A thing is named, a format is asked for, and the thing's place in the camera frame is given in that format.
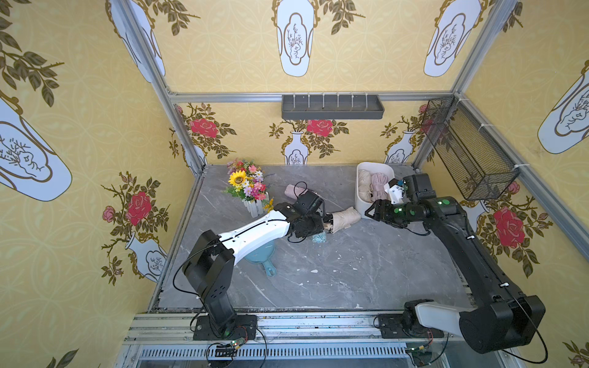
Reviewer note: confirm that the dark grey wall shelf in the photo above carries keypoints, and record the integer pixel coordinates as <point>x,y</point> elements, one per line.
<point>336,106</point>

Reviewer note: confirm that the beige umbrella with black handle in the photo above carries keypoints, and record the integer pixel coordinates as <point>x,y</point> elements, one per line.
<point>334,222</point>

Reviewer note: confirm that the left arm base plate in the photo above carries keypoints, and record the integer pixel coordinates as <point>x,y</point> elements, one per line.
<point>239,327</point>

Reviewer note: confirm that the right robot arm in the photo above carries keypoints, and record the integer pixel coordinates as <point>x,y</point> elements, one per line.
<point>503,317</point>

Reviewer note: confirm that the blue round hand mirror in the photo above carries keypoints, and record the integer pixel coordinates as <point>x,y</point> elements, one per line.
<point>262,256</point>

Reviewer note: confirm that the beige umbrella front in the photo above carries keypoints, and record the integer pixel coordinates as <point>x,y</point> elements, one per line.
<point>364,185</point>

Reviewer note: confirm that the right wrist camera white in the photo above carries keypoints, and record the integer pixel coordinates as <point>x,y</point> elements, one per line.
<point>396,189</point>

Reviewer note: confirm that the mint green umbrella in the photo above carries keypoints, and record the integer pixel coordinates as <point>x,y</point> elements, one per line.
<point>319,238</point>

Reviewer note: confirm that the black wire mesh basket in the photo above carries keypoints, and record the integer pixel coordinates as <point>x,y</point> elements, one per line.
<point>480,168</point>

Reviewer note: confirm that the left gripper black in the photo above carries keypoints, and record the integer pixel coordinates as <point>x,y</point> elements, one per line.
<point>320,224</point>

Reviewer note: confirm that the artificial flowers in white planter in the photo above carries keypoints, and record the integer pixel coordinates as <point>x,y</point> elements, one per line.
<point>246,182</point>

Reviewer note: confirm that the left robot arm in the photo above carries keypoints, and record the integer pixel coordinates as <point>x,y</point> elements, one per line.
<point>209,266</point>

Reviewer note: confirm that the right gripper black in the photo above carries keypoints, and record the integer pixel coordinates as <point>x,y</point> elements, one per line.
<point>382,211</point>

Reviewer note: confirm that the white storage box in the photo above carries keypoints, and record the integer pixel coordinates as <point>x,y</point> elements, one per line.
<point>360,205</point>

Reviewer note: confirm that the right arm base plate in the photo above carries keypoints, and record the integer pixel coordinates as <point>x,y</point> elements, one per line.
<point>391,327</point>

